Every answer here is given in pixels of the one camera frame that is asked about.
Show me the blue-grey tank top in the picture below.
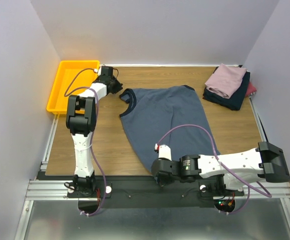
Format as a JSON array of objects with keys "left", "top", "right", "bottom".
[{"left": 119, "top": 85, "right": 219, "bottom": 171}]

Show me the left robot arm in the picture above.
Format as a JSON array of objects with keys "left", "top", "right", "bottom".
[{"left": 64, "top": 65, "right": 122, "bottom": 198}]

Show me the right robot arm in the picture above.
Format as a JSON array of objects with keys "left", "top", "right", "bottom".
[{"left": 151, "top": 141, "right": 290, "bottom": 195}]

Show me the dark navy folded tank top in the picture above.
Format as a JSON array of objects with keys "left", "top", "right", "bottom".
[{"left": 202, "top": 71, "right": 251, "bottom": 111}]

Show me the pink folded tank top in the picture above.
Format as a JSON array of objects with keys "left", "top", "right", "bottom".
[{"left": 205, "top": 63, "right": 247, "bottom": 99}]

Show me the maroon folded tank top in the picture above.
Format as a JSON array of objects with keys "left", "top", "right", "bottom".
[{"left": 245, "top": 82, "right": 257, "bottom": 97}]

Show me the yellow plastic tray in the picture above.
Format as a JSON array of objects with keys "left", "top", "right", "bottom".
[{"left": 46, "top": 60, "right": 100, "bottom": 115}]

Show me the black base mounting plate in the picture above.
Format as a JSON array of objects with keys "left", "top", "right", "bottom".
[{"left": 67, "top": 174, "right": 245, "bottom": 210}]

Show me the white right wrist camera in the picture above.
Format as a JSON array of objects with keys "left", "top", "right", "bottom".
[{"left": 154, "top": 143, "right": 172, "bottom": 161}]

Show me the aluminium frame rail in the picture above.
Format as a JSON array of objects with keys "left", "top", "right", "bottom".
[{"left": 25, "top": 180, "right": 68, "bottom": 201}]

